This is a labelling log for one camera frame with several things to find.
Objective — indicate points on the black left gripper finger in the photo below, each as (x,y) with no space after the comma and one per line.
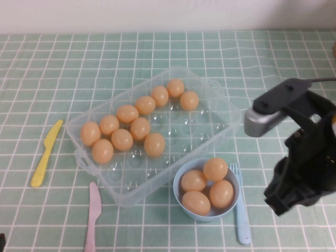
(2,244)

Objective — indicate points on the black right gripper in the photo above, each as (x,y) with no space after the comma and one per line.
(315,152)

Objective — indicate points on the tan plastic egg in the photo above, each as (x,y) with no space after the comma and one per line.
(103,151)
(145,104)
(195,203)
(175,88)
(90,133)
(193,181)
(140,128)
(221,194)
(215,169)
(122,139)
(189,100)
(109,125)
(127,114)
(154,144)
(159,95)

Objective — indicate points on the clear plastic egg box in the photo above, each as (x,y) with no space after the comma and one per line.
(210,131)

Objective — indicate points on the light blue plastic fork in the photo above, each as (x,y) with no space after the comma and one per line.
(242,223)

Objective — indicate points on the yellow plastic knife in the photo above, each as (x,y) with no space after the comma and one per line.
(43,162)

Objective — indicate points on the pink plastic knife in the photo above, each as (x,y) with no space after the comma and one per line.
(93,210)

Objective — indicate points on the light blue plastic bowl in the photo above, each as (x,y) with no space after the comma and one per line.
(189,164)

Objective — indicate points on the brown object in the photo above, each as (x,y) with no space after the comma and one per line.
(334,50)

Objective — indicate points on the green white grid tablecloth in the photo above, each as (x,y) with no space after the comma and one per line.
(52,65)

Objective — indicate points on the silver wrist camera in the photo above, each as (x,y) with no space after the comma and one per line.
(260,123)

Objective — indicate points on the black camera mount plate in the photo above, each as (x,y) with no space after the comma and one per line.
(283,92)

